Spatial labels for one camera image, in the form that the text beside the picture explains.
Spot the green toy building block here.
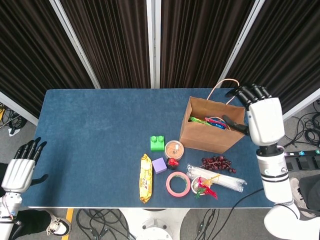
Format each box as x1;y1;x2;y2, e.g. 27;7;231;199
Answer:
150;135;166;153

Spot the blue snack bag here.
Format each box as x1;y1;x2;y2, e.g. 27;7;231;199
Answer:
208;117;228;130

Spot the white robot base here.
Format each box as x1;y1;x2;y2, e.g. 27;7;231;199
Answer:
117;208;191;240

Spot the white sneaker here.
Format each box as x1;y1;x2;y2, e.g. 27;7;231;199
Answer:
289;177;317;218
46;217;72;237

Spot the white partition frame post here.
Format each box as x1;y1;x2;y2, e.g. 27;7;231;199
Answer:
0;91;39;126
216;0;266;89
282;88;320;121
49;0;101;90
146;0;161;89

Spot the dark pleated curtain panel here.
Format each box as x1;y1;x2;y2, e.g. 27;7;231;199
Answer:
0;0;95;118
226;0;320;115
60;0;151;89
159;0;256;89

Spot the colourful feather shuttlecock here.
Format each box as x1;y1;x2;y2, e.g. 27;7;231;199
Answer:
194;174;221;200

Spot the purple cube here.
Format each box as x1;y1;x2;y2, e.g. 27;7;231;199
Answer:
151;157;168;175

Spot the white paper cup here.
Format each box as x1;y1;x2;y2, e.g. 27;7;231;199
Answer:
190;176;213;196

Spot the small red black toy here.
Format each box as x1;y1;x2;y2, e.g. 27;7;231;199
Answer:
166;157;180;171

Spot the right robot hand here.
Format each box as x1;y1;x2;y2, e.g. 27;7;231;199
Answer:
222;83;286;146

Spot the black trouser leg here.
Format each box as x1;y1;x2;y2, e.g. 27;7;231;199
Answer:
11;209;52;240
298;174;320;211

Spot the purple grape bunch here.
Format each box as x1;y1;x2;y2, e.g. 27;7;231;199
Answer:
199;155;237;174

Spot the red tape roll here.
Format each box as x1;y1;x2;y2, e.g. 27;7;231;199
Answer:
166;171;191;199

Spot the gold foil cookie package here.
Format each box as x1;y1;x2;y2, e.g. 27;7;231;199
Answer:
139;153;154;205

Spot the blue tablecloth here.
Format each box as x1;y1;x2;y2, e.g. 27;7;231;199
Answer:
21;88;278;208

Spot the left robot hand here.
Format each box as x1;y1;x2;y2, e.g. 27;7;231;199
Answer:
1;136;49;193

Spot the clear pack of straws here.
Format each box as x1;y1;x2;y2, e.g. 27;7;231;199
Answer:
186;163;248;193

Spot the black foot pedal unit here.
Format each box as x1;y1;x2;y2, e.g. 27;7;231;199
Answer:
284;156;320;172

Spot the black cable bundle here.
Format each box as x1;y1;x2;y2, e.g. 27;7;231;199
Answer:
179;208;242;240
75;208;137;240
0;101;28;137
283;99;320;149

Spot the brown paper bag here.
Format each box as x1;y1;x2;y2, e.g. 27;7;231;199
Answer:
179;78;247;154

